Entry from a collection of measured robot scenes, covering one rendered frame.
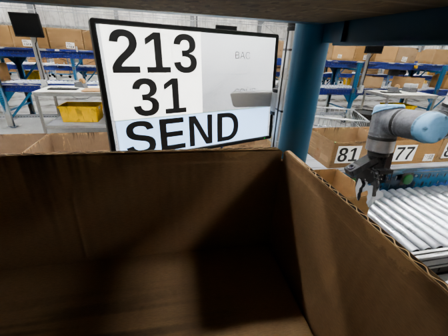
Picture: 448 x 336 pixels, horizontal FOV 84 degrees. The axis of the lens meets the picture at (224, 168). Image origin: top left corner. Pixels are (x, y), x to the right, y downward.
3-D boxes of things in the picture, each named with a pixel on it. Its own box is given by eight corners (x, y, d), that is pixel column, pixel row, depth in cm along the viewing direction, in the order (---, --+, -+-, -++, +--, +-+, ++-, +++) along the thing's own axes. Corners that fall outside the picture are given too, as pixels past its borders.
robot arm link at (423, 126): (461, 112, 72) (419, 107, 83) (431, 113, 69) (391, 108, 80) (451, 144, 75) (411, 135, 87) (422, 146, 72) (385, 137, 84)
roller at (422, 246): (423, 259, 112) (428, 250, 109) (349, 197, 157) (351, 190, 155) (433, 257, 113) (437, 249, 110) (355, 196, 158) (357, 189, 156)
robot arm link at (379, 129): (393, 105, 80) (367, 102, 89) (383, 143, 84) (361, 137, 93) (415, 105, 83) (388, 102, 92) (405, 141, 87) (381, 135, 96)
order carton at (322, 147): (328, 169, 151) (335, 142, 143) (304, 151, 177) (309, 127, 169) (383, 166, 159) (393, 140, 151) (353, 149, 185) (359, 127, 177)
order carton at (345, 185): (291, 233, 116) (297, 202, 109) (268, 199, 142) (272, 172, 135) (365, 224, 124) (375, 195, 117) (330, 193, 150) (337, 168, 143)
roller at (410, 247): (411, 261, 110) (415, 252, 108) (339, 197, 156) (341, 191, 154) (421, 259, 111) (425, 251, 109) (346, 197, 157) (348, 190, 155)
